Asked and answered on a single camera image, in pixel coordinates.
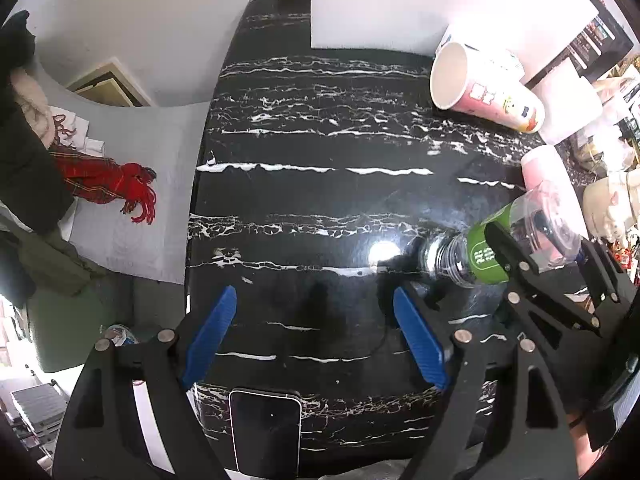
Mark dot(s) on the clear plastic cup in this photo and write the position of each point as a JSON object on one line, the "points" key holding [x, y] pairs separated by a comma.
{"points": [[550, 230]]}

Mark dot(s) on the green label plastic bottle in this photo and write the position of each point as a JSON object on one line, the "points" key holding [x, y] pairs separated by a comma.
{"points": [[462, 260]]}

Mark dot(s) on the wooden picture frame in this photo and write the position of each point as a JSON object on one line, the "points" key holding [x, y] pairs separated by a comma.
{"points": [[107, 85]]}

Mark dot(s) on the person's right forearm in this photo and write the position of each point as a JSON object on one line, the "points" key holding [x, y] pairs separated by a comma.
{"points": [[582, 452]]}

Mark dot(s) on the red plaid scarf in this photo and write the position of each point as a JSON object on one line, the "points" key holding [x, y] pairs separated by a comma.
{"points": [[107, 185]]}

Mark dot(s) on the white printed cloth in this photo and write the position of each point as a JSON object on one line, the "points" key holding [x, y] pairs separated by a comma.
{"points": [[75, 130]]}

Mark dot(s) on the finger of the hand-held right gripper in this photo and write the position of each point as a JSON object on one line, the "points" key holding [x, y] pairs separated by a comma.
{"points": [[530, 290], [605, 280]]}

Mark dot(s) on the olive green cloth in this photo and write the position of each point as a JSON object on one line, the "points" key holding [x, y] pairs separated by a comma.
{"points": [[55, 265]]}

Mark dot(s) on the white foam board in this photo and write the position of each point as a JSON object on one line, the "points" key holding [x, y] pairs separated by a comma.
{"points": [[440, 5]]}

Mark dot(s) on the printed pink paper cup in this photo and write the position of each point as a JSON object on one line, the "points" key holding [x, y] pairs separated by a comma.
{"points": [[487, 92]]}

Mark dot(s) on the beige cloth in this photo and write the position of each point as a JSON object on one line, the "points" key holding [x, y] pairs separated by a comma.
{"points": [[30, 105]]}

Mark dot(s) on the black smartphone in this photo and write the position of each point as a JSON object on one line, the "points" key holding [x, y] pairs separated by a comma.
{"points": [[265, 432]]}

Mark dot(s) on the dark printed menu board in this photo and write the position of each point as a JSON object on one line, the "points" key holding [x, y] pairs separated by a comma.
{"points": [[592, 35]]}

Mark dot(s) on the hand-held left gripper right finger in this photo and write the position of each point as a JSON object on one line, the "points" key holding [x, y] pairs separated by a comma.
{"points": [[419, 337]]}

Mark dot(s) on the black jacket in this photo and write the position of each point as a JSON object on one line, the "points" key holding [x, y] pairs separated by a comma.
{"points": [[22, 135]]}

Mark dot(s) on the cream ceramic figurine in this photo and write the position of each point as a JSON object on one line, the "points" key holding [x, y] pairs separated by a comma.
{"points": [[607, 210]]}

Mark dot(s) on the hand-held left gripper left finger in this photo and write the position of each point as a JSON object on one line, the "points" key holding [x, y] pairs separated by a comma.
{"points": [[216, 327]]}

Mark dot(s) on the blue white can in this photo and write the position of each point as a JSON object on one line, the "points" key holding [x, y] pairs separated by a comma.
{"points": [[119, 335]]}

